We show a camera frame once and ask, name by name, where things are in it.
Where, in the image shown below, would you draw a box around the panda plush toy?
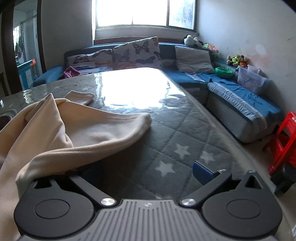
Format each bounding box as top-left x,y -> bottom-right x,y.
184,35 -> 204,46

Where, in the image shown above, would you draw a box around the cream long-sleeve garment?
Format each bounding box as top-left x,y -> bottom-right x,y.
0,90 -> 153,241

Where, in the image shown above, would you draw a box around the large butterfly print pillow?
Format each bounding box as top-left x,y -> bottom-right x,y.
112,37 -> 162,70

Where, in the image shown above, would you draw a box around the red plastic stool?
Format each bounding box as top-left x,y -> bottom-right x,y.
268,112 -> 296,176

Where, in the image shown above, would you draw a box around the pink cloth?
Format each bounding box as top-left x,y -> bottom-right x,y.
60,66 -> 81,80

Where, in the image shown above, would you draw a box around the clear plastic storage box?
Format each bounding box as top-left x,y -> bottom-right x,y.
237,65 -> 266,94

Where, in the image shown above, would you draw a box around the black plastic object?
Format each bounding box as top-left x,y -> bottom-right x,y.
270,162 -> 296,193

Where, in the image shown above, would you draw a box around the green orange plush toy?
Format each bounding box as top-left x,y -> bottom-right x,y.
203,43 -> 219,55

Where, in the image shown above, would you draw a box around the blue sofa cover cloth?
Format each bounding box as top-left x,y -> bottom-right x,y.
185,71 -> 285,121

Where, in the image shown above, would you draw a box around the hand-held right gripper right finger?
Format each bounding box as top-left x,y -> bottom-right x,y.
180,160 -> 264,207

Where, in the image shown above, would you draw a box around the hanging clothes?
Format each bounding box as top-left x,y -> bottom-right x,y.
14,35 -> 25,59

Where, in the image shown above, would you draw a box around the brown plush toy green shirt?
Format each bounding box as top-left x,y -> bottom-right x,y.
227,55 -> 241,67

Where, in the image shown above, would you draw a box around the blue corner sofa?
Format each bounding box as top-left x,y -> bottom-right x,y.
32,42 -> 285,145

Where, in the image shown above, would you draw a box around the grey pillow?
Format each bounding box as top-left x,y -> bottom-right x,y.
174,46 -> 215,74

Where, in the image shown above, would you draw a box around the window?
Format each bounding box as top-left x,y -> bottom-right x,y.
94,0 -> 199,30

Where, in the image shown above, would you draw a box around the blue toy cabinet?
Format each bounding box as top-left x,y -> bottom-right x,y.
17,59 -> 38,87

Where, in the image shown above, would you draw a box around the dark wooden door frame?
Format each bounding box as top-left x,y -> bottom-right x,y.
1,0 -> 47,95

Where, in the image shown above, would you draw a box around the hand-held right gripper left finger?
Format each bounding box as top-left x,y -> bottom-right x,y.
32,175 -> 117,208

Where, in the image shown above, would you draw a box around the grey star quilted table cover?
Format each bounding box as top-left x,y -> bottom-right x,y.
0,67 -> 275,209

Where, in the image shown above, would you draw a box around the green bowl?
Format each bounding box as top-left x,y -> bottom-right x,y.
215,67 -> 235,78

